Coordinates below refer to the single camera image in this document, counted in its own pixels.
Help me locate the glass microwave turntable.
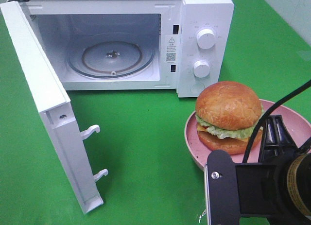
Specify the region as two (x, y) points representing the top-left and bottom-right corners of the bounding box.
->
(68, 33), (159, 79)

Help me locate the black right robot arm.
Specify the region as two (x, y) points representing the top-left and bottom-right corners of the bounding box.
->
(236, 115), (311, 225)

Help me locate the black camera cable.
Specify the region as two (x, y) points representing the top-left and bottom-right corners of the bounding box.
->
(242, 79), (311, 164)

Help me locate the round door release button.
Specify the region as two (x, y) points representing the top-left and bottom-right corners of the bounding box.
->
(190, 83), (205, 94)

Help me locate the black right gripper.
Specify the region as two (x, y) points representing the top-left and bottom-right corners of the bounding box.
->
(235, 115), (299, 215)

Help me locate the white round knob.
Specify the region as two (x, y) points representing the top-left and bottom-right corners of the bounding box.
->
(193, 60), (210, 78)
(196, 28), (216, 50)

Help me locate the white microwave door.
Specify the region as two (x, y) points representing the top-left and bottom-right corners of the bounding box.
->
(0, 1), (108, 214)

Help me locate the burger with lettuce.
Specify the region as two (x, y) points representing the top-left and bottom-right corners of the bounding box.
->
(195, 81), (264, 155)

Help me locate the lower white round knob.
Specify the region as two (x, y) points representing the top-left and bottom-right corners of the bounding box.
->
(193, 60), (210, 78)

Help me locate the upper white round knob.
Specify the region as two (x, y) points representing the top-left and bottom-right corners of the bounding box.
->
(196, 28), (216, 50)

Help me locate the white microwave oven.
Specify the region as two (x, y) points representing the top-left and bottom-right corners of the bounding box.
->
(0, 0), (234, 97)

